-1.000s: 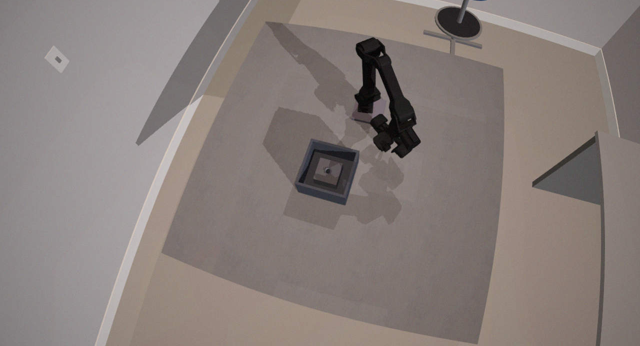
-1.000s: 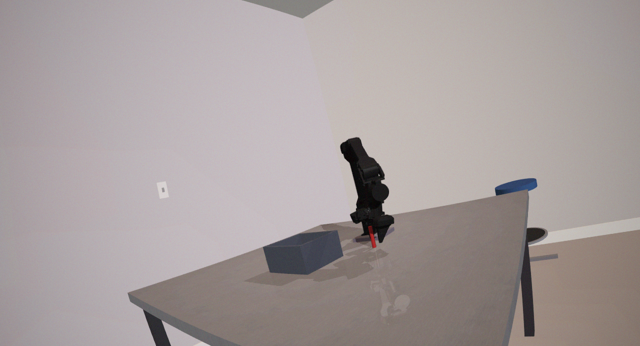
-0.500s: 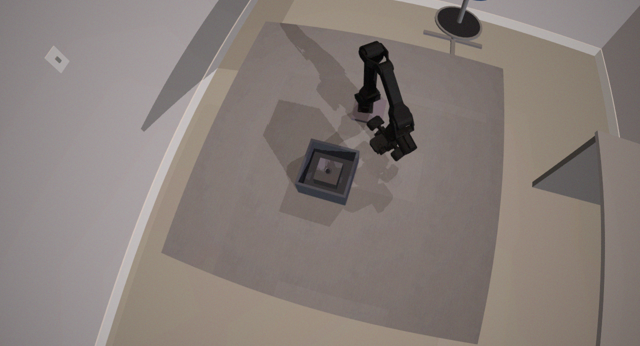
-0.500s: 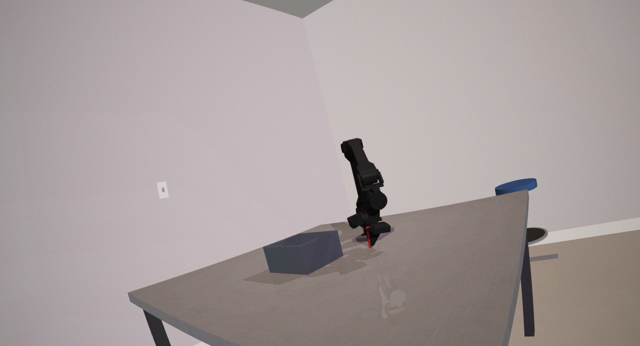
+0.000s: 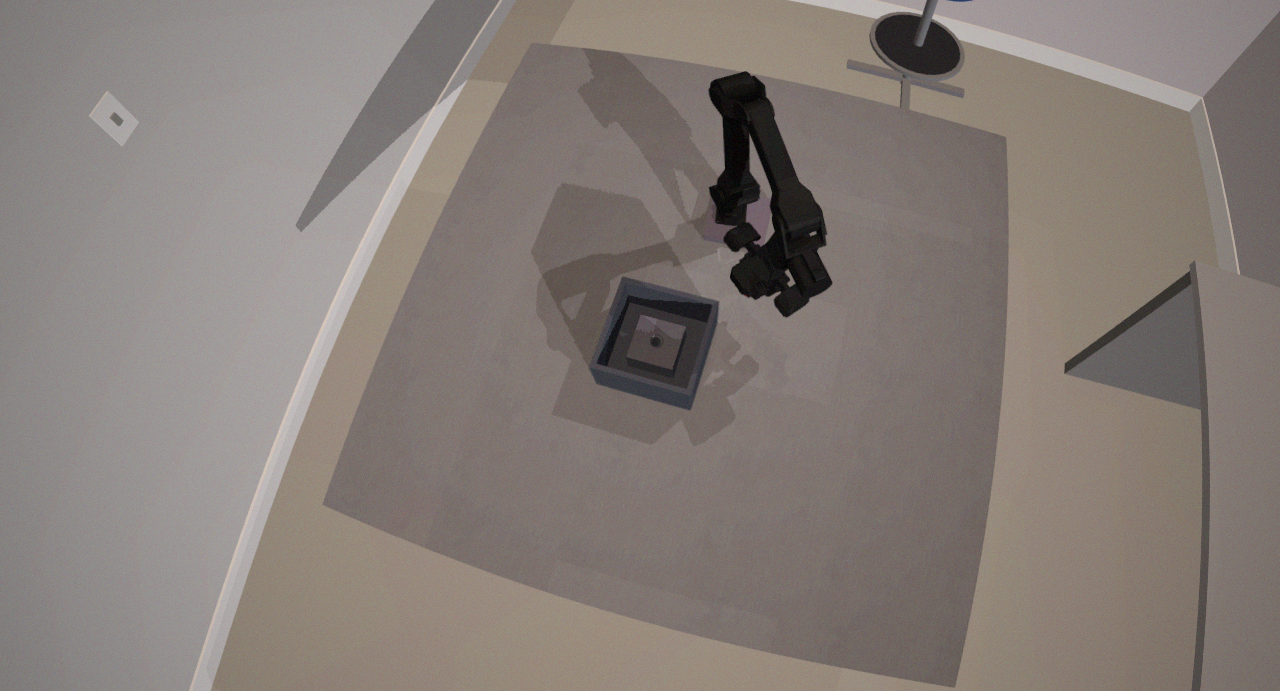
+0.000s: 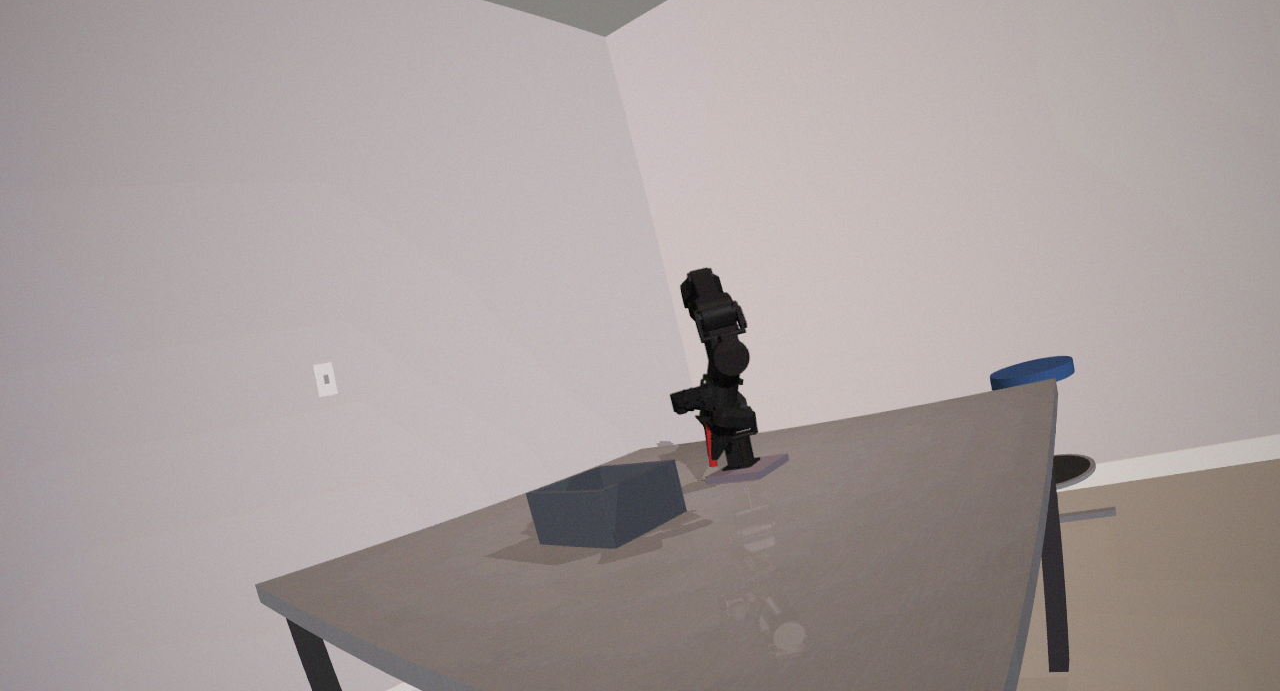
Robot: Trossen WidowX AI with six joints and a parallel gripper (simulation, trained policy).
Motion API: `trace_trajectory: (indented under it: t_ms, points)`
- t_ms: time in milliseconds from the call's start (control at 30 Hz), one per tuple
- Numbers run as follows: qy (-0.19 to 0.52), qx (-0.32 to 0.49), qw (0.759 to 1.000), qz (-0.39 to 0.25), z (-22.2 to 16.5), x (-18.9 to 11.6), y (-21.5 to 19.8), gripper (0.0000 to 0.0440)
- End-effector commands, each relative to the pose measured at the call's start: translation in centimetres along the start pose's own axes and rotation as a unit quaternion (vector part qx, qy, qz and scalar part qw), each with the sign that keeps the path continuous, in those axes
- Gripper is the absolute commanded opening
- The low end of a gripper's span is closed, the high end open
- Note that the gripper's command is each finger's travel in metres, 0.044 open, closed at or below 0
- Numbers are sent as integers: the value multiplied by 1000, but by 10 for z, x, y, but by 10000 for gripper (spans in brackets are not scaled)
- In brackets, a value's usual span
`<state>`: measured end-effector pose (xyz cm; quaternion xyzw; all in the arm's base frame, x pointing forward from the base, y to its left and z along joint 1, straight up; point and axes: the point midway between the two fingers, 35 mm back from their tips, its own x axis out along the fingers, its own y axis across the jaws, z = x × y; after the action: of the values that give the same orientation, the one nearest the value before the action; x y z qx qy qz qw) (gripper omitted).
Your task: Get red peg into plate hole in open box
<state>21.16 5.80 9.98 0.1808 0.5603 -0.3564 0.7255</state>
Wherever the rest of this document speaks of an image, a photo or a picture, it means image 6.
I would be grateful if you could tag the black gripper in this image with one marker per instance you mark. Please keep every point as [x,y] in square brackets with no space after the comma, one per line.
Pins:
[727,417]

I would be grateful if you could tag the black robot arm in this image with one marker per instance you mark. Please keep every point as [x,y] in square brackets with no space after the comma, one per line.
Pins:
[715,314]

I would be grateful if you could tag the red peg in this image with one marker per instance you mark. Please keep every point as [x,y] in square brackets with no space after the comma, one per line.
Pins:
[712,463]

